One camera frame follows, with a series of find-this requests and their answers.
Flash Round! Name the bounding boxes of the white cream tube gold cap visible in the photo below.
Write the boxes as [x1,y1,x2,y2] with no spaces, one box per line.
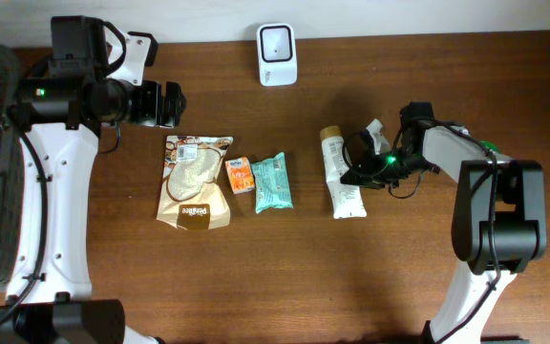
[320,125,367,219]

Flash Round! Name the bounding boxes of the orange tissue pack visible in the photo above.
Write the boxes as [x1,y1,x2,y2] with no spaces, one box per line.
[225,157,256,194]

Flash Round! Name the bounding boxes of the tan bread bag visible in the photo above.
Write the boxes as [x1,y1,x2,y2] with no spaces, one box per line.
[157,136,233,231]

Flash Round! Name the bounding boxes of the green lid jar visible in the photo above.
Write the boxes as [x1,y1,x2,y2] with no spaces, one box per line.
[481,140,499,153]

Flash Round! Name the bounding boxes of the teal snack packet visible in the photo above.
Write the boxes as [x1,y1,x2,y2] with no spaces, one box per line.
[250,152,293,214]

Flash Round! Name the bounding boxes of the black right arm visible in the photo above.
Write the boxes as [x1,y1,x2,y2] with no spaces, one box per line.
[340,101,547,343]

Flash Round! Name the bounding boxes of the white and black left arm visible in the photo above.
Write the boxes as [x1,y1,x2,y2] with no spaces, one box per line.
[0,15,186,343]

